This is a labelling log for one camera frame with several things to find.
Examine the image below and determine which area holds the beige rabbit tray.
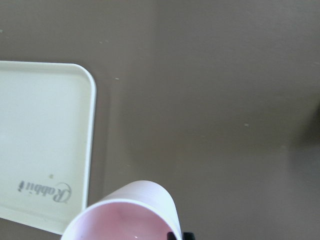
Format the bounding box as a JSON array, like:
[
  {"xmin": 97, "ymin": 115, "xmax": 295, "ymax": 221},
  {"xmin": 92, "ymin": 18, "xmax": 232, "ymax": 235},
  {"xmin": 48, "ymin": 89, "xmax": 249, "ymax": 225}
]
[{"xmin": 0, "ymin": 61, "xmax": 96, "ymax": 235}]

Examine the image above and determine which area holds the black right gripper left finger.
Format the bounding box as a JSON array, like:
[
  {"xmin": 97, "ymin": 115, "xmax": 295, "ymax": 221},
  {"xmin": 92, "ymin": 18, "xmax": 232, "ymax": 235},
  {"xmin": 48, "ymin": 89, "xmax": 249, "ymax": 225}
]
[{"xmin": 167, "ymin": 232, "xmax": 176, "ymax": 240}]

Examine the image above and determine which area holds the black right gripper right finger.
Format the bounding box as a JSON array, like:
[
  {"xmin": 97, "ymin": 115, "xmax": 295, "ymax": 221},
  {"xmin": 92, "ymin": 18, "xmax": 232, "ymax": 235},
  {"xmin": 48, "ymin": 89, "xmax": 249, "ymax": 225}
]
[{"xmin": 183, "ymin": 232, "xmax": 195, "ymax": 240}]

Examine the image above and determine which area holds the pink cup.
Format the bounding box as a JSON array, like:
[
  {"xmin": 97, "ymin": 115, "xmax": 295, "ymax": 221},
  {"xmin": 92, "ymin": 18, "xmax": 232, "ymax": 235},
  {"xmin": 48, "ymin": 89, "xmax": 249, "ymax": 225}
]
[{"xmin": 61, "ymin": 180, "xmax": 183, "ymax": 240}]

